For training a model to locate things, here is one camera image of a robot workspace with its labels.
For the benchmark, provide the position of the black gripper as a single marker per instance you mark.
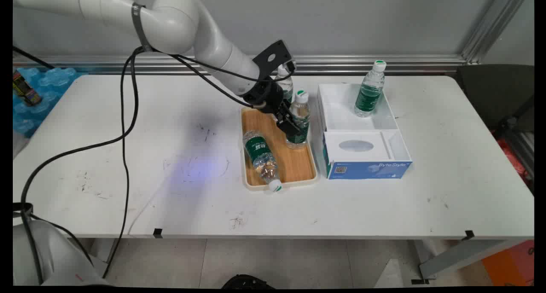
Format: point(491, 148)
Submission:
point(266, 97)

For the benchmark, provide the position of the green label water bottle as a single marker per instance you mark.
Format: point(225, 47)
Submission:
point(260, 154)
point(302, 114)
point(369, 94)
point(286, 85)

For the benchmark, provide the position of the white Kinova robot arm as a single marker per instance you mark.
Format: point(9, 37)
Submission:
point(179, 22)

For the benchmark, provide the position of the bamboo tray with cream rim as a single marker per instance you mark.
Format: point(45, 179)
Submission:
point(294, 165)

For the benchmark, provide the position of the open white cardboard box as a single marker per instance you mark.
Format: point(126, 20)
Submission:
point(341, 109)

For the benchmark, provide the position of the blue and white tissue box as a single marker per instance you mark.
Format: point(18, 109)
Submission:
point(367, 167)

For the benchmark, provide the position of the black round object on floor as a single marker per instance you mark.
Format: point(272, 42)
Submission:
point(247, 282)

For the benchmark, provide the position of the white table leg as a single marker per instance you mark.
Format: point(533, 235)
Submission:
point(460, 254)

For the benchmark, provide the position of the red bag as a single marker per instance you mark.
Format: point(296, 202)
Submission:
point(514, 158)

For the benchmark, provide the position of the blue wrapped water bottle pack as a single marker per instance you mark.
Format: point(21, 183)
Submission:
point(55, 86)

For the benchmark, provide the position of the orange box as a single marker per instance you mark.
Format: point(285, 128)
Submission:
point(512, 265)

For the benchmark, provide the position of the dark printed drink can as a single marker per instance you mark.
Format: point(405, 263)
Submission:
point(26, 90)

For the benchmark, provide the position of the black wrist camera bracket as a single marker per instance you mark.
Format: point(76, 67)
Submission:
point(273, 56)

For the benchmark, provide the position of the horizontal aluminium rail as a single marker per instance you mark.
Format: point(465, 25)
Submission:
point(362, 62)

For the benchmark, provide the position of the slanted aluminium post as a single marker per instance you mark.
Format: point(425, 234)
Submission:
point(490, 28)

